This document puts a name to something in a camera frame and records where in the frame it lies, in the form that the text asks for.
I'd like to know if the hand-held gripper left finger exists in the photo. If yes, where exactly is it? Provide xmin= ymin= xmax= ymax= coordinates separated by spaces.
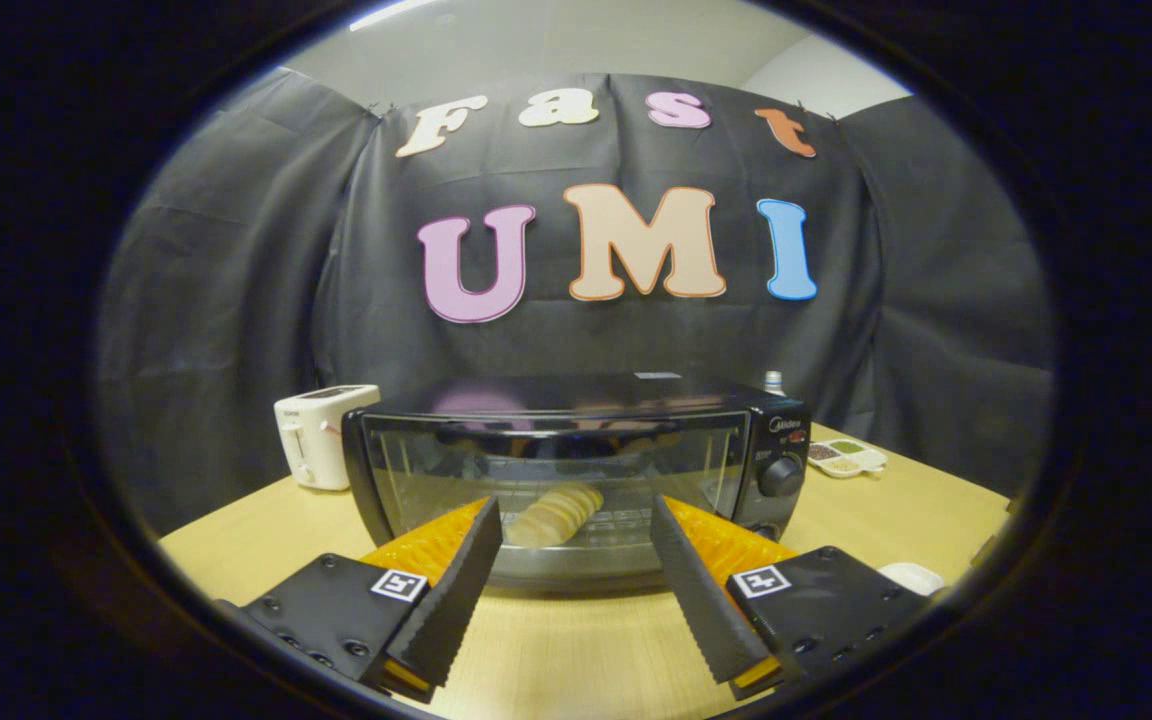
xmin=218 ymin=496 xmax=505 ymax=704

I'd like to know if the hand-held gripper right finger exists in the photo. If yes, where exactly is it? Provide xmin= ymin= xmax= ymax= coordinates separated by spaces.
xmin=649 ymin=494 xmax=927 ymax=701

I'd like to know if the sliced bread loaf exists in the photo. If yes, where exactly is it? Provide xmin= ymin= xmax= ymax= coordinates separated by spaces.
xmin=504 ymin=484 xmax=605 ymax=549

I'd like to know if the black toaster oven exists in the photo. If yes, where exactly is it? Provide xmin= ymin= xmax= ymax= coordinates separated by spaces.
xmin=341 ymin=372 xmax=813 ymax=593

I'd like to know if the white pop-up toaster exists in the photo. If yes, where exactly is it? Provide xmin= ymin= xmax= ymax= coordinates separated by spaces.
xmin=274 ymin=384 xmax=382 ymax=492

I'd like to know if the white divided condiment dish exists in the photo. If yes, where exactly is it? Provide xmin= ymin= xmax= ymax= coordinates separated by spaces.
xmin=807 ymin=438 xmax=888 ymax=480

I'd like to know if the white plate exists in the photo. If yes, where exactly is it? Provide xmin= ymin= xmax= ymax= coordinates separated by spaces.
xmin=878 ymin=562 xmax=947 ymax=598

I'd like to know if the black backdrop cloth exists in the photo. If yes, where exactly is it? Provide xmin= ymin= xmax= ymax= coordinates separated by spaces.
xmin=96 ymin=68 xmax=1055 ymax=539

